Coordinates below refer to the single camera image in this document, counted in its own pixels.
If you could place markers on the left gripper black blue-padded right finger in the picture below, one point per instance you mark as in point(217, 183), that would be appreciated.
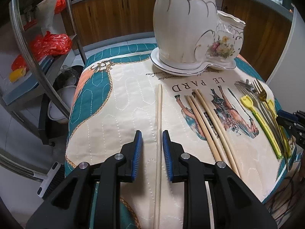
point(214, 196)

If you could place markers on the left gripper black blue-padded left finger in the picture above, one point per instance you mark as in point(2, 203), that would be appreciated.
point(90, 194)

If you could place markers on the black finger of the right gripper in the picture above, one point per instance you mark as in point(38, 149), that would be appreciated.
point(294, 128)

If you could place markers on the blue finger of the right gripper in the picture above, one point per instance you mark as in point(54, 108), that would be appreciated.
point(286, 116)

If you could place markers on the light wooden chopstick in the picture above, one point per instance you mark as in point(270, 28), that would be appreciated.
point(208, 137)
point(156, 217)
point(219, 126)
point(214, 123)
point(219, 148)

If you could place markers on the wooden kitchen counter cabinet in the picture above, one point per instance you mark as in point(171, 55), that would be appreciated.
point(268, 24)

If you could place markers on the yellow plastic utensil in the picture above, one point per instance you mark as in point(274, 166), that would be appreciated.
point(287, 147)

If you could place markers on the gold metal fork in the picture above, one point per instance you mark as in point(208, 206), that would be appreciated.
point(263, 97)

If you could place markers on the yellow green plastic spoon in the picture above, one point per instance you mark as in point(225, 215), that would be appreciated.
point(248, 103)

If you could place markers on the silver metal fork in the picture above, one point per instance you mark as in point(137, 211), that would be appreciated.
point(260, 106)

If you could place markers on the quilted teal cream table mat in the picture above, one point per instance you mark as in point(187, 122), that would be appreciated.
point(117, 95)

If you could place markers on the white floral ceramic utensil holder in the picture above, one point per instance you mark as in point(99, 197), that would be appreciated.
point(191, 32)

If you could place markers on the yellow object on shelf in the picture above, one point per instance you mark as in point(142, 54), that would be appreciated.
point(17, 74)

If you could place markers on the white ceramic saucer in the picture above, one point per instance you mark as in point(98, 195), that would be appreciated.
point(154, 56)

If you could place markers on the red plastic bag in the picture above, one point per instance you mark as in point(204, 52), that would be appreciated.
point(50, 44)

